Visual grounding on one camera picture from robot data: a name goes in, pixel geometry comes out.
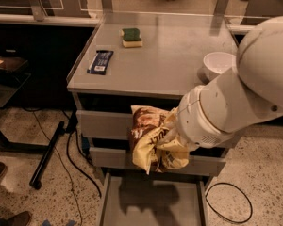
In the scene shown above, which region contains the brown sea salt chip bag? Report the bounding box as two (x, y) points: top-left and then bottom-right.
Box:
(130, 105), (189, 174)

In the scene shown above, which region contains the middle grey drawer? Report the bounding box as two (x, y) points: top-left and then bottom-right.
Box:
(90, 147), (225, 176)

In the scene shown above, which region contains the dark side table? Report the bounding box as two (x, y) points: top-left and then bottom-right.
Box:
(0, 56), (30, 108)

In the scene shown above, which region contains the clear acrylic barrier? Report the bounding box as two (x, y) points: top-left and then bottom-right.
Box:
(0, 0), (283, 17)

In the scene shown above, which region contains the bottom grey drawer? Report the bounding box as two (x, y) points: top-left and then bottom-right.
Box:
(95, 171), (209, 226)

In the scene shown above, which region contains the grey drawer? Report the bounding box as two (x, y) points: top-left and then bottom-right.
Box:
(95, 171), (209, 226)
(76, 110), (133, 150)
(90, 147), (225, 176)

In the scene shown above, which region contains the top grey drawer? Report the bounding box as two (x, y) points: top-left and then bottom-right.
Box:
(76, 110), (133, 150)

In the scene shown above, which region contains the green and yellow sponge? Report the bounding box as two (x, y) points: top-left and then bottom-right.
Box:
(122, 28), (142, 48)

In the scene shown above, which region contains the black cable beside cabinet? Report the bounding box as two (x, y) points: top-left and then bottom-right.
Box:
(63, 110), (103, 199)

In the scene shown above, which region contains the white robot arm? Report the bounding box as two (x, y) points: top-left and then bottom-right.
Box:
(161, 16), (283, 151)

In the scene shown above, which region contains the black table leg base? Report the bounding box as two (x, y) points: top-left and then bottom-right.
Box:
(29, 121), (64, 190)

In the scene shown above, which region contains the brown shoe lower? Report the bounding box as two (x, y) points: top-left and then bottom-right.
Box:
(8, 211), (31, 226)

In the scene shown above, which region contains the blue snack bar wrapper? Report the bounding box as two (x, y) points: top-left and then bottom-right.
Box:
(87, 50), (114, 75)

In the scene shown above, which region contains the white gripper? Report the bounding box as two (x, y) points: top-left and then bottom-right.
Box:
(159, 86), (234, 152)

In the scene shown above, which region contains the black looped floor cable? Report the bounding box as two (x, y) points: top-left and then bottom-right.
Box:
(205, 182), (254, 225)

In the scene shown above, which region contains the white ceramic bowl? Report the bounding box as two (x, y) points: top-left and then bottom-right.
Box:
(203, 52), (236, 81)

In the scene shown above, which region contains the grey metal drawer cabinet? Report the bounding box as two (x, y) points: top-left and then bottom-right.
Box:
(66, 11), (267, 178)

